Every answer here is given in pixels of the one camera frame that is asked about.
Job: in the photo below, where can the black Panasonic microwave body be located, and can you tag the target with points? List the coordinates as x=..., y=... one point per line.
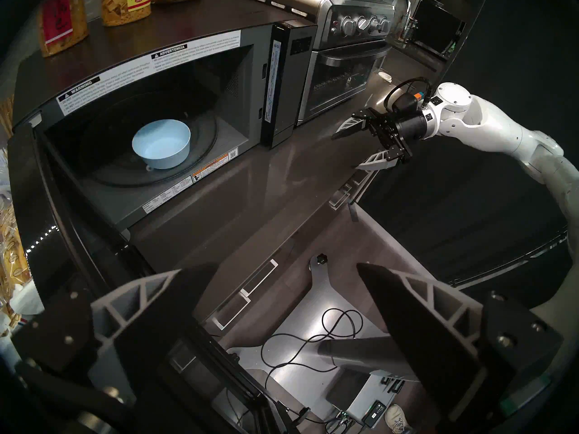
x=280, y=85

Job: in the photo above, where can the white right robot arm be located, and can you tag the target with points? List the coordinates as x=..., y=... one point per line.
x=497, y=130

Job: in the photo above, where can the black base knob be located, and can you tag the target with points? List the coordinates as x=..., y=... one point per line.
x=322, y=258

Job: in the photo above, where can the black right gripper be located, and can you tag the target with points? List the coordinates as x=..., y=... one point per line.
x=405, y=128

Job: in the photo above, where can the snack jar with red label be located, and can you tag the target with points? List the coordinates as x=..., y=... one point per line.
x=63, y=26

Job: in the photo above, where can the stainless steel toaster oven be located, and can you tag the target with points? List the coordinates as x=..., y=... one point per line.
x=344, y=67

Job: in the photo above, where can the glass microwave turntable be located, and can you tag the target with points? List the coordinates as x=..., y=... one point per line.
x=108, y=166

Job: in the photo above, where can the black boxy appliance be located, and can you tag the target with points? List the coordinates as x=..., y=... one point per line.
x=436, y=26

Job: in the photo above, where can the light blue bowl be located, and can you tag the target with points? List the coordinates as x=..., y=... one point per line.
x=160, y=143

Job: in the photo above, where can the small white round dish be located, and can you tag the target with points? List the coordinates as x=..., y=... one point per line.
x=385, y=76

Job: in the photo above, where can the grey robot torso column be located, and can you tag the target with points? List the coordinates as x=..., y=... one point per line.
x=362, y=354

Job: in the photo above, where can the snack jar with yellow label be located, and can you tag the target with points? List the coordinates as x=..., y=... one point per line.
x=122, y=10

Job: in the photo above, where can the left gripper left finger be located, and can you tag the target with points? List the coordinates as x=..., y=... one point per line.
x=135, y=311

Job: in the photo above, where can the white sneaker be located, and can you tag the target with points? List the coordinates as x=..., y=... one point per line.
x=397, y=419

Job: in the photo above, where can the black glass microwave door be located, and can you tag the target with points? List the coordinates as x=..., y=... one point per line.
x=31, y=211

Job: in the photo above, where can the chrome kitchen faucet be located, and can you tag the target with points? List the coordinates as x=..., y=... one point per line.
x=400, y=3

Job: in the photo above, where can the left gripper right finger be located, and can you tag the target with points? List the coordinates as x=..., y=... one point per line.
x=420, y=338

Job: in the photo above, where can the black power brick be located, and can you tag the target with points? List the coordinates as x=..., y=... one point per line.
x=374, y=414

